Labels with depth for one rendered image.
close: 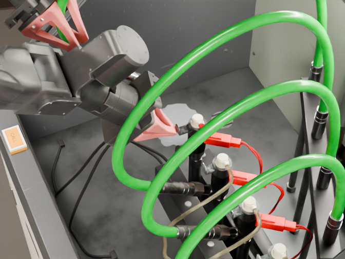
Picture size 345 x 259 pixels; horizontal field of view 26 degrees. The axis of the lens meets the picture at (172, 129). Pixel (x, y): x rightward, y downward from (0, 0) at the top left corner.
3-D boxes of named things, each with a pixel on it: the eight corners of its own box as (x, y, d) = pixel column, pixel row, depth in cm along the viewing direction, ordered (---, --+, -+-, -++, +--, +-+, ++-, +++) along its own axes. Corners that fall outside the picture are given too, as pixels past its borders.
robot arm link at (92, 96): (46, 69, 99) (49, 103, 96) (80, 41, 96) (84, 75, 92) (86, 89, 103) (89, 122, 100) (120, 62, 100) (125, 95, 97)
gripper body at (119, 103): (165, 108, 100) (125, 88, 95) (114, 149, 105) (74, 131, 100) (156, 73, 104) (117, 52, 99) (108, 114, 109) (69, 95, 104)
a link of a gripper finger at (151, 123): (191, 140, 107) (145, 117, 101) (156, 166, 110) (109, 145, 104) (181, 105, 111) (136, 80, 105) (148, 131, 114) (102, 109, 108)
